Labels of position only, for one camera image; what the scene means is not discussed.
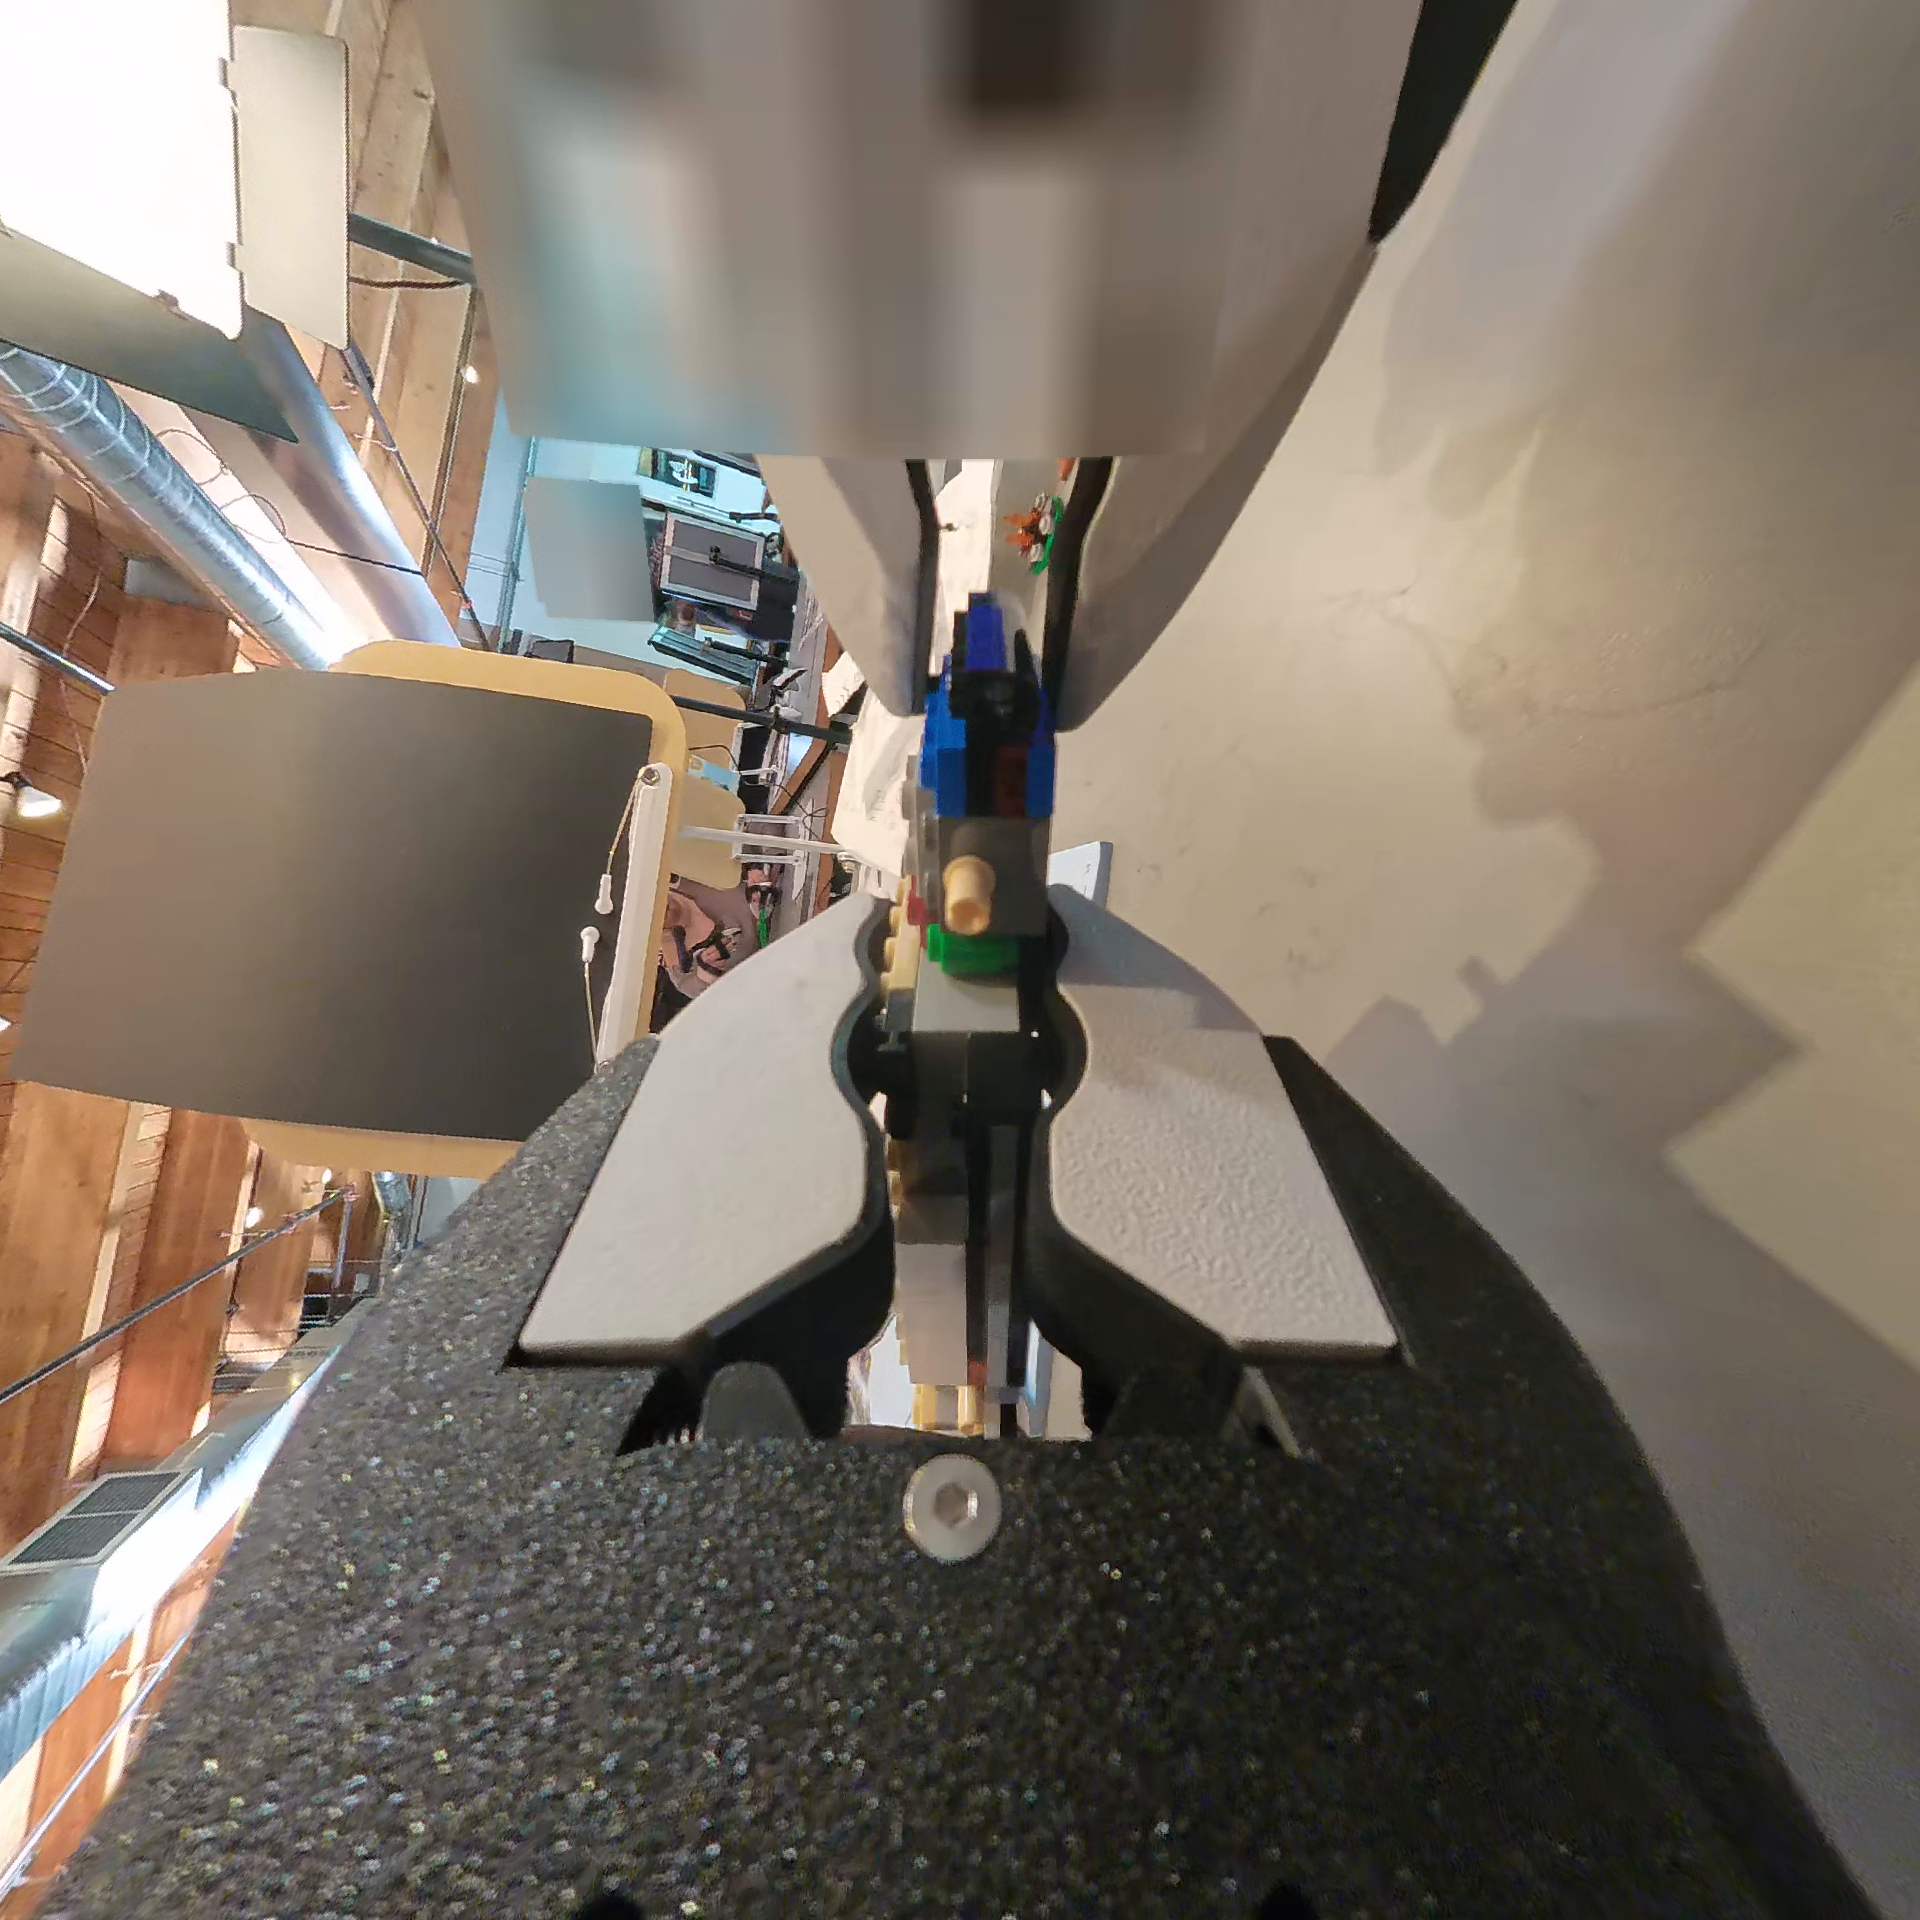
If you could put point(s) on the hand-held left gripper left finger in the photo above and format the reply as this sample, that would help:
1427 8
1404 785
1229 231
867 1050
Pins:
703 1140

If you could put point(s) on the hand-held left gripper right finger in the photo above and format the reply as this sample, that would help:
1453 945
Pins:
1199 1140

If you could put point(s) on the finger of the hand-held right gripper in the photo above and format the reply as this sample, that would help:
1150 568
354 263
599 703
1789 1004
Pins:
856 554
1199 509

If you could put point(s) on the toy brick model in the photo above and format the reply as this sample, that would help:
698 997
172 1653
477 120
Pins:
975 839

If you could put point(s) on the small loose toy bricks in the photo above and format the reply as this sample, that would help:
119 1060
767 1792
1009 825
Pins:
1034 528

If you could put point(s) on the white sheet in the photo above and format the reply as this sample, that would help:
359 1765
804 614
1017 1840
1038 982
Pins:
1081 878

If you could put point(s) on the wooden chair with black back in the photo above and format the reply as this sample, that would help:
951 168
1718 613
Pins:
345 899

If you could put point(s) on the grey hanging panel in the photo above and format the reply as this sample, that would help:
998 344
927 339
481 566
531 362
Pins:
291 181

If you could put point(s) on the metal vent grille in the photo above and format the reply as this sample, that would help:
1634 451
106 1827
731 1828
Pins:
89 1516

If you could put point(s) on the white hanging light panel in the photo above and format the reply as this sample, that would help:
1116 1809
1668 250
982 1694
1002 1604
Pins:
103 134

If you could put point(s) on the silver ventilation duct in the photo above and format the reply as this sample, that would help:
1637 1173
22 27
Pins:
196 495

